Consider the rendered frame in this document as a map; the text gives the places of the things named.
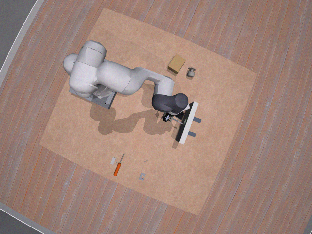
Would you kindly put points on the tan cardboard box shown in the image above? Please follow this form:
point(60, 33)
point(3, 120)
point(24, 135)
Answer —
point(176, 64)

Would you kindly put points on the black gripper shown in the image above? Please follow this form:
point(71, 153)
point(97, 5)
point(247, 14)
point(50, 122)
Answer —
point(166, 117)

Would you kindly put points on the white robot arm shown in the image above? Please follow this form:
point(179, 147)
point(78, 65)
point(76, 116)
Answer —
point(90, 74)

